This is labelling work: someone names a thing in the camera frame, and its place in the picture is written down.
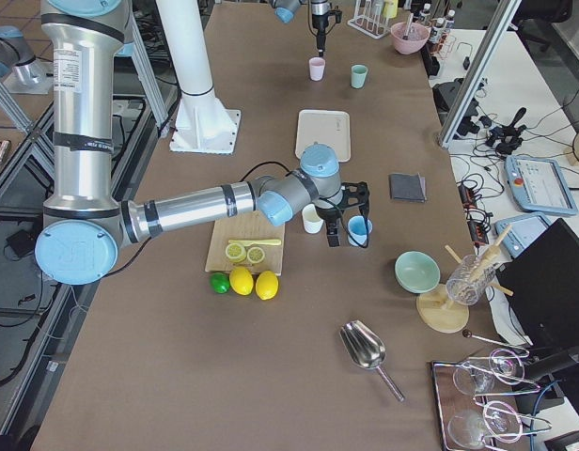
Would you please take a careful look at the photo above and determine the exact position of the green cup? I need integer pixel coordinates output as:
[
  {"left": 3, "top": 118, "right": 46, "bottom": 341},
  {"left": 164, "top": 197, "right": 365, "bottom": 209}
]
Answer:
[{"left": 351, "top": 64, "right": 368, "bottom": 89}]

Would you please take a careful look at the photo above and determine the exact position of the grey folded cloth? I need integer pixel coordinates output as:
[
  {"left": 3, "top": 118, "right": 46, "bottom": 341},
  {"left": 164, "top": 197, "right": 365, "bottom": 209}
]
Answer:
[{"left": 389, "top": 173, "right": 427, "bottom": 203}]

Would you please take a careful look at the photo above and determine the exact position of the wooden cup stand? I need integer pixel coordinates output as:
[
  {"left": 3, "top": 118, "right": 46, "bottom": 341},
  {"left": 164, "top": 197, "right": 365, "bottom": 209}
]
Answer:
[{"left": 416, "top": 225, "right": 513, "bottom": 334}]

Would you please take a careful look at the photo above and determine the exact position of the wine glass rack tray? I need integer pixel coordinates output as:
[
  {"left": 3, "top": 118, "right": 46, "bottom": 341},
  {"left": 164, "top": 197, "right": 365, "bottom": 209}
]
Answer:
[{"left": 431, "top": 362, "right": 552, "bottom": 450}]

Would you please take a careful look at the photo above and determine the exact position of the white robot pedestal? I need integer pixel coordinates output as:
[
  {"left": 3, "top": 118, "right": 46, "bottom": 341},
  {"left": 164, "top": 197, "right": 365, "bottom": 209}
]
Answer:
[{"left": 157, "top": 0, "right": 241, "bottom": 154}]

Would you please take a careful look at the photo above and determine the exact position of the white wire rack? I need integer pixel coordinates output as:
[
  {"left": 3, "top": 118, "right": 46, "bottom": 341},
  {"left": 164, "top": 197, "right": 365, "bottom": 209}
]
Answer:
[{"left": 348, "top": 0, "right": 399, "bottom": 39}]

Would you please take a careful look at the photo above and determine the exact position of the black monitor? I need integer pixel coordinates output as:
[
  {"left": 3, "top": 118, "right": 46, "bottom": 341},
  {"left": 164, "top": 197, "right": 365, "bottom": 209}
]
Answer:
[{"left": 497, "top": 219, "right": 579, "bottom": 349}]

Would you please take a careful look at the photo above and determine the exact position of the wooden cutting board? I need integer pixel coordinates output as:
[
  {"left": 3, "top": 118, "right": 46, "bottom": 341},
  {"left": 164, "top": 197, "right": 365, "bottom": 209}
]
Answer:
[{"left": 205, "top": 210, "right": 285, "bottom": 276}]

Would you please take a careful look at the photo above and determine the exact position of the blue teach pendant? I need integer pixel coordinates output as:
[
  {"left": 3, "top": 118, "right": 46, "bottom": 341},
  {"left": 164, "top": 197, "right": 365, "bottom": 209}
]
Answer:
[
  {"left": 494, "top": 211, "right": 551, "bottom": 258},
  {"left": 505, "top": 155, "right": 578, "bottom": 216}
]

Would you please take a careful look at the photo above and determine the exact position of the pink bowl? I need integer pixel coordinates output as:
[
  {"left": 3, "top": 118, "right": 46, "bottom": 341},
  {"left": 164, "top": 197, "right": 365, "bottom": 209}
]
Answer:
[{"left": 390, "top": 22, "right": 430, "bottom": 54}]

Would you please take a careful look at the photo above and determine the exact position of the lemon half slice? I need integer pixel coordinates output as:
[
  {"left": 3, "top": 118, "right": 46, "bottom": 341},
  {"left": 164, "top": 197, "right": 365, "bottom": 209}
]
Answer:
[
  {"left": 246, "top": 246, "right": 266, "bottom": 265},
  {"left": 225, "top": 242, "right": 247, "bottom": 263}
]

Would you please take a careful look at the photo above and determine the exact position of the green bowl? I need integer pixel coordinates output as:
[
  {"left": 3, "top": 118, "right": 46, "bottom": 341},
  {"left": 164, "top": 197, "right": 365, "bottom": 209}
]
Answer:
[{"left": 395, "top": 251, "right": 441, "bottom": 294}]

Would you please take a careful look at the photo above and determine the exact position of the pink cup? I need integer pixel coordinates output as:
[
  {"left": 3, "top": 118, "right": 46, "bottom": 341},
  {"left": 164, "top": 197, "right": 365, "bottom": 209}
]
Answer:
[{"left": 308, "top": 56, "right": 326, "bottom": 82}]

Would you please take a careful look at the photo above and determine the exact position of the green lime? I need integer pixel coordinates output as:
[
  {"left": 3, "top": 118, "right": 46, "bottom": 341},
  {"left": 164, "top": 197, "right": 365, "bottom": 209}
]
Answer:
[{"left": 209, "top": 272, "right": 231, "bottom": 294}]

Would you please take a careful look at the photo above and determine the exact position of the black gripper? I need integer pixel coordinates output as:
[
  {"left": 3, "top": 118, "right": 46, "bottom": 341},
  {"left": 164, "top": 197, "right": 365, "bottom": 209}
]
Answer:
[
  {"left": 315, "top": 198, "right": 342, "bottom": 247},
  {"left": 311, "top": 3, "right": 331, "bottom": 57}
]

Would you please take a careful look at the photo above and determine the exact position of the clear glass cup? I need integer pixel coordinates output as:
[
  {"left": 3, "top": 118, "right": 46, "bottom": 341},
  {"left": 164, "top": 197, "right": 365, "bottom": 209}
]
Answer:
[{"left": 446, "top": 255, "right": 495, "bottom": 305}]

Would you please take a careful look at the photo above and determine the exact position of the yellow lemon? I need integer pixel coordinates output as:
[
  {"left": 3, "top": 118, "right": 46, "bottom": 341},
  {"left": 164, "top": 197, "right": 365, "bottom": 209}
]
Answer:
[
  {"left": 256, "top": 271, "right": 279, "bottom": 301},
  {"left": 228, "top": 266, "right": 254, "bottom": 296}
]

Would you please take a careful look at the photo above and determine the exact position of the yellow plastic knife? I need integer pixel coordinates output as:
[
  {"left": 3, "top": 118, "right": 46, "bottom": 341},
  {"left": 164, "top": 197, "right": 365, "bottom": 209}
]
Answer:
[{"left": 227, "top": 239, "right": 282, "bottom": 246}]

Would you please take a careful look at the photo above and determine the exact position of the blue cup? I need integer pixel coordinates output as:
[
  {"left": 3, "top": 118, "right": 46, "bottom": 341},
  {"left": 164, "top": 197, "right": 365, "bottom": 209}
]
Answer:
[{"left": 347, "top": 215, "right": 373, "bottom": 247}]

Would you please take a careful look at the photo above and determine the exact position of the aluminium frame post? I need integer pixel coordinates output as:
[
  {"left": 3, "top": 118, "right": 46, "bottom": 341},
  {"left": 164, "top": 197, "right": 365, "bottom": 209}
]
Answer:
[{"left": 438, "top": 0, "right": 521, "bottom": 149}]

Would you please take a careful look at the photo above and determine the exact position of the cream rabbit tray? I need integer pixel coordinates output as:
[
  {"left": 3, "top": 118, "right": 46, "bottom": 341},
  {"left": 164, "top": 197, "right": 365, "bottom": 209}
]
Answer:
[{"left": 294, "top": 109, "right": 352, "bottom": 163}]

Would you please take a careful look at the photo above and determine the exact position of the cream yellow cup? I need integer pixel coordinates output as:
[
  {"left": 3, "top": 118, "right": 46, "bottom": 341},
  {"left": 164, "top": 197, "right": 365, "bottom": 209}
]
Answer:
[{"left": 302, "top": 204, "right": 323, "bottom": 234}]

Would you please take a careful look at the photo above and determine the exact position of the black gripper camera mount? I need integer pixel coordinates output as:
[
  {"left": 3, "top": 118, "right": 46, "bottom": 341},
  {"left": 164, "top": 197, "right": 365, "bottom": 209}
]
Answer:
[{"left": 338, "top": 181, "right": 369, "bottom": 218}]

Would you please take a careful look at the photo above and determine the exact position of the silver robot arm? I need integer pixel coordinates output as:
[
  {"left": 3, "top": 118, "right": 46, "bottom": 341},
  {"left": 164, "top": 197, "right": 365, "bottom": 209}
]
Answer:
[
  {"left": 34, "top": 1, "right": 346, "bottom": 286},
  {"left": 269, "top": 0, "right": 336, "bottom": 57}
]

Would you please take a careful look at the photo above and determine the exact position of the metal scoop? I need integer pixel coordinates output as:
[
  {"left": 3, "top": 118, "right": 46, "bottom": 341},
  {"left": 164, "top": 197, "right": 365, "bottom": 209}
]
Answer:
[{"left": 339, "top": 320, "right": 405, "bottom": 402}]

